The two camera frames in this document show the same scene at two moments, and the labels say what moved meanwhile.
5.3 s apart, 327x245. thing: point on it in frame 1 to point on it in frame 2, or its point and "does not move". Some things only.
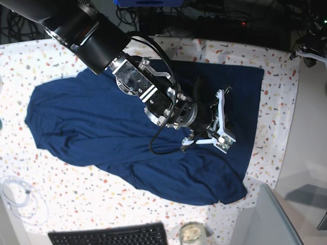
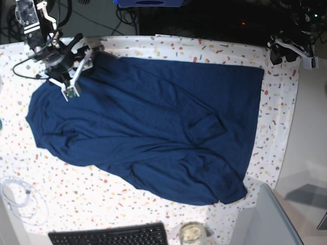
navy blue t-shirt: x=86 y=120 does not move
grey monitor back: x=267 y=223 does not move
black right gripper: x=313 y=44 to x=302 y=38
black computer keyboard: x=146 y=234 does not move
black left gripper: x=205 y=113 to x=62 y=69
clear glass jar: x=191 y=233 does not move
